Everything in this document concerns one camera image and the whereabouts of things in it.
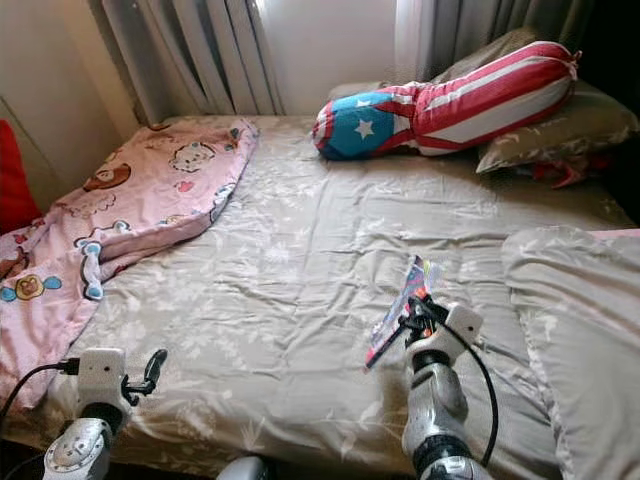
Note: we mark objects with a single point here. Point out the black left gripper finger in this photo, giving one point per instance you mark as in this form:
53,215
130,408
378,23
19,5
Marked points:
155,368

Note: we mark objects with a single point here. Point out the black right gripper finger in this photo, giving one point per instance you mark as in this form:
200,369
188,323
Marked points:
411,310

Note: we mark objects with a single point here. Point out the colourful comic book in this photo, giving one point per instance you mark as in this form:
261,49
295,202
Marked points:
400,310

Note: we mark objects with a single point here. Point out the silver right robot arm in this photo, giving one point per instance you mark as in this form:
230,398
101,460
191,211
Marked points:
438,410

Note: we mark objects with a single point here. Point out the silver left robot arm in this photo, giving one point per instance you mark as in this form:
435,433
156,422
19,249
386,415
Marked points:
80,455

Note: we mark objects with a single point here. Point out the bed with grey floral sheet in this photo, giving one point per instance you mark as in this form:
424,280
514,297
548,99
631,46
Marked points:
310,270

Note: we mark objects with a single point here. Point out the grey robot leg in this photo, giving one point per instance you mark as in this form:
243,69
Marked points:
240,470

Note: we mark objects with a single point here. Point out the grey floral quilt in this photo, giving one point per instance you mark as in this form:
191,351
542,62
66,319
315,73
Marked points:
575,330

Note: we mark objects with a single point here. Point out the pink cartoon print blanket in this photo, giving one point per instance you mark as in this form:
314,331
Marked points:
150,190

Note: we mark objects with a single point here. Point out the red cloth piece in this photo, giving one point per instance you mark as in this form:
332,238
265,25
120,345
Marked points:
565,172

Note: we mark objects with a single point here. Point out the star and stripes bolster pillow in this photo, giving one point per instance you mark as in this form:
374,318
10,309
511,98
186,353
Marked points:
460,100

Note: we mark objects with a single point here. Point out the red folded foam mattress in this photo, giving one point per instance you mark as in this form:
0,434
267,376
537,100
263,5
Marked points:
15,180

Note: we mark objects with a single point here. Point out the grey pleated curtain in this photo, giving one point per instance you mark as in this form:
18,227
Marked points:
190,50
470,20

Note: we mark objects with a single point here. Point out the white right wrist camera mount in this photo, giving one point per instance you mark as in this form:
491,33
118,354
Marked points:
460,322

